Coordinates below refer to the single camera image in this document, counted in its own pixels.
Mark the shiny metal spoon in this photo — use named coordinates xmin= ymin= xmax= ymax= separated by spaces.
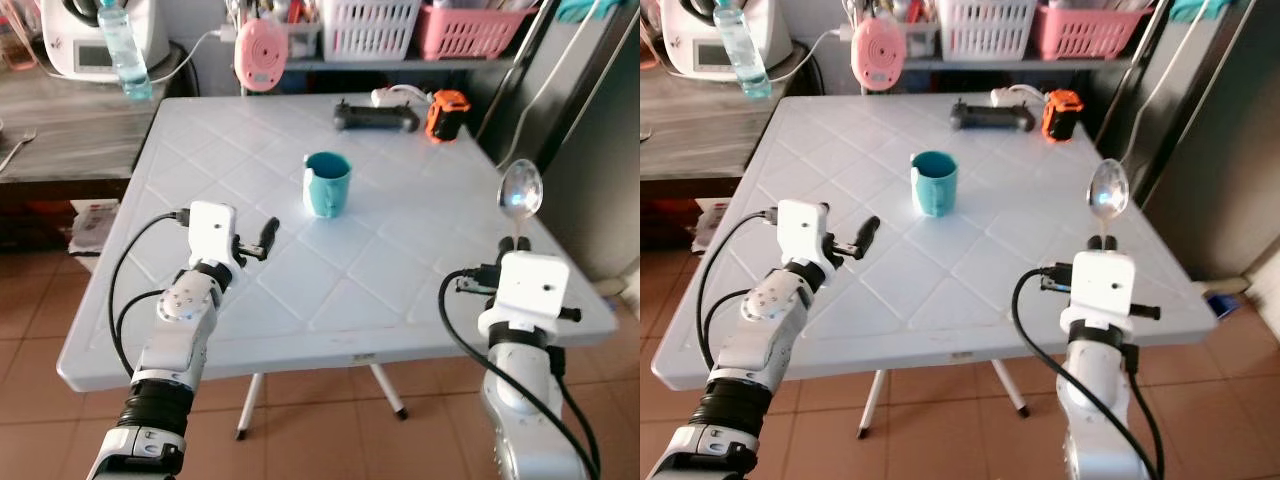
xmin=1088 ymin=159 xmax=1131 ymax=251
xmin=498 ymin=159 xmax=545 ymax=253

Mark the teal cup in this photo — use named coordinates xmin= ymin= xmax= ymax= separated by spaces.
xmin=303 ymin=152 xmax=353 ymax=219
xmin=910 ymin=151 xmax=959 ymax=219

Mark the white plastic folding table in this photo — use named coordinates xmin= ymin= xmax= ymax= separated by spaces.
xmin=56 ymin=93 xmax=620 ymax=442
xmin=650 ymin=93 xmax=1224 ymax=442

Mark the grey fridge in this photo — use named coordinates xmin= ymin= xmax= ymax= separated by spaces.
xmin=468 ymin=0 xmax=641 ymax=288
xmin=1088 ymin=0 xmax=1280 ymax=283

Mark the orange black tape measure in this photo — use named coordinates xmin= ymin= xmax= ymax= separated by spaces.
xmin=1040 ymin=89 xmax=1086 ymax=142
xmin=424 ymin=89 xmax=473 ymax=144

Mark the printed paper box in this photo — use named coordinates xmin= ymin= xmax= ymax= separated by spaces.
xmin=689 ymin=198 xmax=723 ymax=253
xmin=67 ymin=199 xmax=122 ymax=258

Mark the white power adapter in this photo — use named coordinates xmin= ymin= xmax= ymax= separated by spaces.
xmin=370 ymin=85 xmax=434 ymax=110
xmin=989 ymin=84 xmax=1047 ymax=110

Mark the pink round gadget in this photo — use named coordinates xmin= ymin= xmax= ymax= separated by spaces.
xmin=850 ymin=16 xmax=908 ymax=92
xmin=234 ymin=16 xmax=290 ymax=94

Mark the wooden counter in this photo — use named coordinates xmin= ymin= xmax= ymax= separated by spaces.
xmin=640 ymin=66 xmax=813 ymax=183
xmin=0 ymin=62 xmax=198 ymax=187

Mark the pink plastic basket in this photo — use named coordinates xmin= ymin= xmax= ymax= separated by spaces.
xmin=416 ymin=4 xmax=538 ymax=62
xmin=1032 ymin=4 xmax=1153 ymax=62

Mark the clear plastic water bottle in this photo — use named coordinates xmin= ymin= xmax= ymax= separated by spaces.
xmin=712 ymin=0 xmax=774 ymax=100
xmin=96 ymin=0 xmax=155 ymax=102

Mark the white plastic basket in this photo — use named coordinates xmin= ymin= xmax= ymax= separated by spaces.
xmin=936 ymin=0 xmax=1039 ymax=62
xmin=319 ymin=0 xmax=422 ymax=63

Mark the teal cloth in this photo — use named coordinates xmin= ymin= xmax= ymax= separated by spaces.
xmin=554 ymin=0 xmax=628 ymax=24
xmin=1168 ymin=0 xmax=1238 ymax=24

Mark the white kitchen appliance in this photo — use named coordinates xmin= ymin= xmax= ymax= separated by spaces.
xmin=40 ymin=0 xmax=172 ymax=83
xmin=660 ymin=0 xmax=793 ymax=81

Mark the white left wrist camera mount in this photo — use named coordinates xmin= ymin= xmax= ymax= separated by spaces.
xmin=187 ymin=201 xmax=241 ymax=269
xmin=775 ymin=199 xmax=831 ymax=269

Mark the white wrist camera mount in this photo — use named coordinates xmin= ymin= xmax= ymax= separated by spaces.
xmin=775 ymin=199 xmax=831 ymax=269
xmin=1061 ymin=250 xmax=1139 ymax=337
xmin=478 ymin=251 xmax=572 ymax=339
xmin=187 ymin=201 xmax=241 ymax=269

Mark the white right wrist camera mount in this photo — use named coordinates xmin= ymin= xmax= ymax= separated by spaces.
xmin=1061 ymin=250 xmax=1139 ymax=337
xmin=478 ymin=251 xmax=572 ymax=339

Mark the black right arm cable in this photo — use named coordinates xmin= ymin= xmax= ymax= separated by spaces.
xmin=439 ymin=264 xmax=602 ymax=480
xmin=1011 ymin=264 xmax=1166 ymax=480

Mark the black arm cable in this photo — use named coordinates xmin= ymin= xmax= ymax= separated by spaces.
xmin=695 ymin=208 xmax=781 ymax=373
xmin=439 ymin=264 xmax=602 ymax=480
xmin=107 ymin=209 xmax=193 ymax=379
xmin=1011 ymin=264 xmax=1166 ymax=480

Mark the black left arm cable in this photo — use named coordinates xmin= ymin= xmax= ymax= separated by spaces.
xmin=107 ymin=209 xmax=193 ymax=379
xmin=695 ymin=208 xmax=781 ymax=373

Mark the thin white hanging cable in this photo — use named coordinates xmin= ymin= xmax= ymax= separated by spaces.
xmin=1118 ymin=0 xmax=1219 ymax=167

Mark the white appliance cable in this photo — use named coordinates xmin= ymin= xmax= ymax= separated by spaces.
xmin=770 ymin=26 xmax=856 ymax=85
xmin=148 ymin=26 xmax=239 ymax=87

